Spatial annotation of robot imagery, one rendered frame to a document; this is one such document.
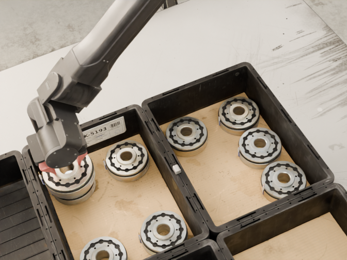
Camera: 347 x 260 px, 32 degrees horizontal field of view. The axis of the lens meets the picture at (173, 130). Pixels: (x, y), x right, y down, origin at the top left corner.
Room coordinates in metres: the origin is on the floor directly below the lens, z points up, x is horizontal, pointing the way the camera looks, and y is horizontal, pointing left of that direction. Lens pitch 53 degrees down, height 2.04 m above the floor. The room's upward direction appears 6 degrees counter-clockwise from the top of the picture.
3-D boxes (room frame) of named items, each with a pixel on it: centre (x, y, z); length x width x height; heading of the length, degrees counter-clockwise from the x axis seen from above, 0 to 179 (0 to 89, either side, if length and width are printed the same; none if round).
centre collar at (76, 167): (0.69, 0.22, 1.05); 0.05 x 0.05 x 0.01
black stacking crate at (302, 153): (0.80, -0.13, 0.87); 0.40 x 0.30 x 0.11; 20
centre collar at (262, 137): (0.83, -0.20, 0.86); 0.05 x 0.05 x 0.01
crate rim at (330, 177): (0.80, -0.13, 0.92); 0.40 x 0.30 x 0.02; 20
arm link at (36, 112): (0.68, 0.22, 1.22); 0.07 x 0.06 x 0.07; 18
